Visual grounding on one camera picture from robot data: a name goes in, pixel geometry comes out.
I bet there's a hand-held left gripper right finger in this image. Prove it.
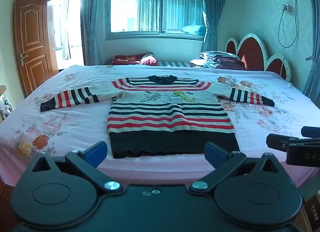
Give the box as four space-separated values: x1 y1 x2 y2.
189 142 284 194

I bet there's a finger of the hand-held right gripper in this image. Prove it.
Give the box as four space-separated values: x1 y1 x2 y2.
266 133 300 151
301 126 320 138

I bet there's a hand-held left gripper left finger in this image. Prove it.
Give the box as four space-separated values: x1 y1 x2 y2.
31 141 124 194

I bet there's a striped knit sweater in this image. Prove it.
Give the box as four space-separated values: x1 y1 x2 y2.
40 75 275 159

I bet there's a pile of folded clothes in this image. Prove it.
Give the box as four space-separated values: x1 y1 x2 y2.
189 51 247 70

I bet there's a bed with floral sheet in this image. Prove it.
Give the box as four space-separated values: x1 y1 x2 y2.
0 65 320 195

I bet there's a red and white headboard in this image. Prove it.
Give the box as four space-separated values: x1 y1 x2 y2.
225 33 292 82

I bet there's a dark red folded blanket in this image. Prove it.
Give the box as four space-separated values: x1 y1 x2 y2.
111 53 154 66

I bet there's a cluttered side table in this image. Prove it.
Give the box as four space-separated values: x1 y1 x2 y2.
0 85 13 122

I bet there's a pink red pillow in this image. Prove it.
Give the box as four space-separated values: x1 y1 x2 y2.
140 57 158 66

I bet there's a brown wooden door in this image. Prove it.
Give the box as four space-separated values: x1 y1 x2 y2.
14 0 59 97

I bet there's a sheer white curtain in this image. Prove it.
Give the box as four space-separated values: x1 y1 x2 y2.
61 0 72 60

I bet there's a blue-grey curtain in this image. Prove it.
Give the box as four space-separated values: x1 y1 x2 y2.
197 0 229 52
80 0 112 66

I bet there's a large sliding window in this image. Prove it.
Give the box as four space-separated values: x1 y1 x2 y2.
104 0 208 41

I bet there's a thin hanging wall cable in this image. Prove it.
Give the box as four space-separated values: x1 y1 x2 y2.
277 0 299 48

